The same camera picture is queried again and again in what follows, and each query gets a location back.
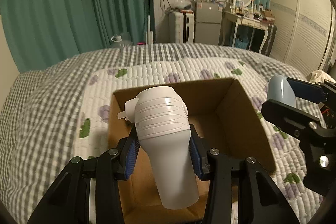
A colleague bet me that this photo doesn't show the white cylindrical electric tool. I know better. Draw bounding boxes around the white cylindrical electric tool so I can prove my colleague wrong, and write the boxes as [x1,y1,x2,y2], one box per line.
[117,86,199,210]

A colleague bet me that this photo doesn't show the white puffy jacket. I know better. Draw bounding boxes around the white puffy jacket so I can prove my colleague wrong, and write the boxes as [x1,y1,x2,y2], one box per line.
[306,70,336,84]

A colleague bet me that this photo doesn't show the grey checkered bed cover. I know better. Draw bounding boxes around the grey checkered bed cover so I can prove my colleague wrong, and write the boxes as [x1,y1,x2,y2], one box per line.
[1,44,305,223]

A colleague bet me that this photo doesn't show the white slatted wardrobe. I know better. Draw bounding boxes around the white slatted wardrobe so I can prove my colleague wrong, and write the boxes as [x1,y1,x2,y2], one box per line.
[270,0,335,75]

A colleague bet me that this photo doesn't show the brown cardboard box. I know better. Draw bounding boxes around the brown cardboard box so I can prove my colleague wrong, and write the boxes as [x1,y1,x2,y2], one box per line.
[118,78,276,223]

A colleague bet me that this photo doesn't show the white dressing table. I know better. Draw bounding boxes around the white dressing table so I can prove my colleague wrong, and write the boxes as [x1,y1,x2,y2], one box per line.
[219,11,274,54]

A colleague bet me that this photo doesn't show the white floral quilted mat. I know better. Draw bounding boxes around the white floral quilted mat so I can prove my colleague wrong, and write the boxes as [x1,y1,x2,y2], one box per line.
[74,57,322,223]

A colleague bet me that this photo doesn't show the small silver refrigerator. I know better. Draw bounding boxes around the small silver refrigerator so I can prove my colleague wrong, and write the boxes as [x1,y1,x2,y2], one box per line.
[194,2,223,46]

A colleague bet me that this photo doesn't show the white suitcase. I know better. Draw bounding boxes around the white suitcase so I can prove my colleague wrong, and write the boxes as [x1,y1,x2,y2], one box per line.
[169,10,195,44]

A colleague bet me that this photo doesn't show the clear plastic water jug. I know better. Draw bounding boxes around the clear plastic water jug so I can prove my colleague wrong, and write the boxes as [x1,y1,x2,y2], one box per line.
[110,32,133,48]

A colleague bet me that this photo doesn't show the white mop pole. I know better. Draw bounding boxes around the white mop pole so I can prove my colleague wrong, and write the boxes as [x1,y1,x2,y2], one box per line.
[146,0,154,45]

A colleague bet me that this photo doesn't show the large green curtain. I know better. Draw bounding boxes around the large green curtain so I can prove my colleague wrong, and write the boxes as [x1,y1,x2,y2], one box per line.
[1,0,147,72]

